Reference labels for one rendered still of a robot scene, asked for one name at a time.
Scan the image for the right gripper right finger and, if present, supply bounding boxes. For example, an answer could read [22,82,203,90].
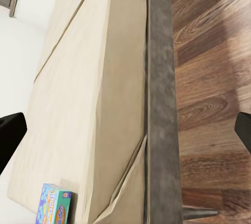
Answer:
[234,112,251,154]

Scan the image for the board game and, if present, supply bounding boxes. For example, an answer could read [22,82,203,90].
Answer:
[35,183,72,224]

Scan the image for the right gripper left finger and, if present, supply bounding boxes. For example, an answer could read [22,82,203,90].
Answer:
[0,112,27,175]

